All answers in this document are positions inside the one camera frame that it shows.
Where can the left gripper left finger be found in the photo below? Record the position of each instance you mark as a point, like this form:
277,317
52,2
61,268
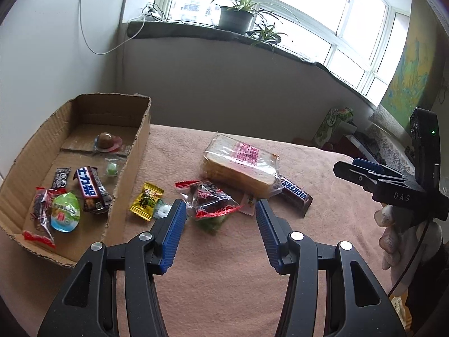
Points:
86,304

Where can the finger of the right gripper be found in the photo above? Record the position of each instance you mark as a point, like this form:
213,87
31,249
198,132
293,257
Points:
376,170
364,178

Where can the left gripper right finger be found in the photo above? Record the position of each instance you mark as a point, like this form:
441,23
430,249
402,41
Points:
356,303

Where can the Snickers bar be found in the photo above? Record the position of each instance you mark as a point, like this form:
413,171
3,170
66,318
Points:
297,197

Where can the red dark dried fruit bag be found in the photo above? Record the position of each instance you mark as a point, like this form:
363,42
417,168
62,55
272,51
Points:
40,215

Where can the brown red chocolate bar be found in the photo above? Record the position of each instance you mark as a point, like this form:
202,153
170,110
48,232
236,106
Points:
97,199

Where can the yellow candy packet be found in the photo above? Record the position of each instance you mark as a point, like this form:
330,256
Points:
145,203

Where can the pink white candy packet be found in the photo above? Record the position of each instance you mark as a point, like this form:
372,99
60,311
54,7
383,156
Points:
247,205

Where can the green candy wrapper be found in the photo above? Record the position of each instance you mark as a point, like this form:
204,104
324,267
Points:
162,209

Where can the packaged sliced bread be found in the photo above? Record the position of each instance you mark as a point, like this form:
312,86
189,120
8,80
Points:
243,166

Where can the right gloved hand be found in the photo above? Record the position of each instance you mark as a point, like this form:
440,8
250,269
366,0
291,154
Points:
405,251

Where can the green white tissue box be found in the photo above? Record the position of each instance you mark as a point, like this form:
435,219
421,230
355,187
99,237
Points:
336,124

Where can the small black snack packet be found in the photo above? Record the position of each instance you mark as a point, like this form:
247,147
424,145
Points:
60,178

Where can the pink towel table cover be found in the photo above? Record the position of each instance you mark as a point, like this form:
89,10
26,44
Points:
220,284

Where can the clear green candy in box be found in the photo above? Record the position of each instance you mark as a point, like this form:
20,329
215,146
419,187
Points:
113,167

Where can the brown egg in wrapper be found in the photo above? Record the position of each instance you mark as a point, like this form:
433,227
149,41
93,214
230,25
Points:
106,142

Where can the small spider plant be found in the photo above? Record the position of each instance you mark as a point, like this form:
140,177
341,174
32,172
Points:
265,36

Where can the open cardboard box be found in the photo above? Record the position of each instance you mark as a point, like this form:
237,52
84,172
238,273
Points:
66,139

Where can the potted spider plant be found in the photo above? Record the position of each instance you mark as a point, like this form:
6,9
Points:
238,15

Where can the black camera box right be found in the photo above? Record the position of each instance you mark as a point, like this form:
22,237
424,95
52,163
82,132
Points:
426,142

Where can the yellow green wall map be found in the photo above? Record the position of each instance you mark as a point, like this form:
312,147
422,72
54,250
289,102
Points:
407,86

